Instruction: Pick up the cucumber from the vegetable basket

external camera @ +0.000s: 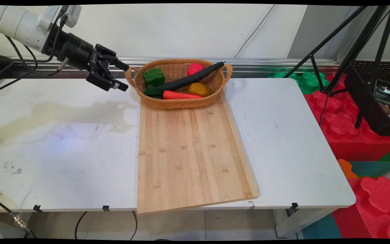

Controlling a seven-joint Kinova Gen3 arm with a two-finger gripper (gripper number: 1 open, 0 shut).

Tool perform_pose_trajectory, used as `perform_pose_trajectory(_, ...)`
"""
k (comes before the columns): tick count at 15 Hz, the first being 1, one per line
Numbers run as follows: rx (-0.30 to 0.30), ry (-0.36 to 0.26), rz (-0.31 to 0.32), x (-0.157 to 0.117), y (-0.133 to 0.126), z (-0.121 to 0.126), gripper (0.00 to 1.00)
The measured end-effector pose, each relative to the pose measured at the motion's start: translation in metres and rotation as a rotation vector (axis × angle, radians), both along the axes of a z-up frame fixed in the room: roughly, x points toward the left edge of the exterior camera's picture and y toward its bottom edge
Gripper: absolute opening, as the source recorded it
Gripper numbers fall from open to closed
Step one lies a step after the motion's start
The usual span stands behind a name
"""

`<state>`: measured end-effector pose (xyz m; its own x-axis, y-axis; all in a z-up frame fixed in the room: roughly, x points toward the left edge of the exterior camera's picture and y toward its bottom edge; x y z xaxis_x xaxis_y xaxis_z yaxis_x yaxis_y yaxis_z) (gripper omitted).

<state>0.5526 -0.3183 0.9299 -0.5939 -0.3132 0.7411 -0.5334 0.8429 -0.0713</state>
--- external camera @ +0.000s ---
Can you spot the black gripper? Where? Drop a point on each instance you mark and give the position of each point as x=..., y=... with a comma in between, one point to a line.
x=76, y=51

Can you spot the dark green toy cucumber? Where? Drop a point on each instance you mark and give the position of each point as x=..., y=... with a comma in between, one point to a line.
x=191, y=78

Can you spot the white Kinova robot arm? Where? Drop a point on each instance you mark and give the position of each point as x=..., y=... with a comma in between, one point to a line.
x=15, y=23

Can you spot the green toy bell pepper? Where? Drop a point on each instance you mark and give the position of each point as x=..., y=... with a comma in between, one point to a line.
x=153, y=76

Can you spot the dark green toy vegetable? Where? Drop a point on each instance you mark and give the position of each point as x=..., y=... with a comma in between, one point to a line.
x=152, y=92

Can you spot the orange toy carrot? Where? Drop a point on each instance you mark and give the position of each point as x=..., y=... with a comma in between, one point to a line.
x=181, y=95

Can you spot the red toy bell pepper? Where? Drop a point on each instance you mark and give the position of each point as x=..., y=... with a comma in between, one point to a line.
x=195, y=69

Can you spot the yellow toy bell pepper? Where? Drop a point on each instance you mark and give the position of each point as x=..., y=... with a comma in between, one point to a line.
x=199, y=89

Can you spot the bamboo cutting board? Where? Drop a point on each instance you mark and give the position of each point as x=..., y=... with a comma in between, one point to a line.
x=191, y=156

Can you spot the black table edge clip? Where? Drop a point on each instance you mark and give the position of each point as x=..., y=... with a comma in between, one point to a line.
x=37, y=208
x=294, y=205
x=106, y=208

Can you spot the metal table edge clip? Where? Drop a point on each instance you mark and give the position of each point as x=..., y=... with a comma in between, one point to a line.
x=251, y=204

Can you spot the green foam block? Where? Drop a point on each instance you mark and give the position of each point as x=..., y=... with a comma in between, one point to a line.
x=308, y=83

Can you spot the large red foam block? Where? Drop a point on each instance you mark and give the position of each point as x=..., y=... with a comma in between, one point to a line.
x=342, y=128

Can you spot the white table leg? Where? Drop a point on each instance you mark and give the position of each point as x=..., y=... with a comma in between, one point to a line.
x=296, y=222

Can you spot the orange foam piece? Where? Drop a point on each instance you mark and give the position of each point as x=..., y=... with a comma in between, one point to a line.
x=346, y=168

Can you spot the black smartphone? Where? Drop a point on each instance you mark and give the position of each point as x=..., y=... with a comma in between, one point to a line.
x=384, y=91

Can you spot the teal foam mat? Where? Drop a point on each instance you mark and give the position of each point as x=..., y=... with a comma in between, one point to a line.
x=374, y=168

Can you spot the red foam block flower studs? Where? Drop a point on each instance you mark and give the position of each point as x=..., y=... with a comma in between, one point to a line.
x=377, y=200

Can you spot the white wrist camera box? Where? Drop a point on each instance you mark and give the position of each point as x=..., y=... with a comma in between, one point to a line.
x=71, y=15

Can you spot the aluminium wall rail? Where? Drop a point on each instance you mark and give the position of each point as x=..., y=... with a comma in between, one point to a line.
x=266, y=64

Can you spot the black camera tripod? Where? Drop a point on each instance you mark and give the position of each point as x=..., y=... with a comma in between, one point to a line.
x=357, y=47

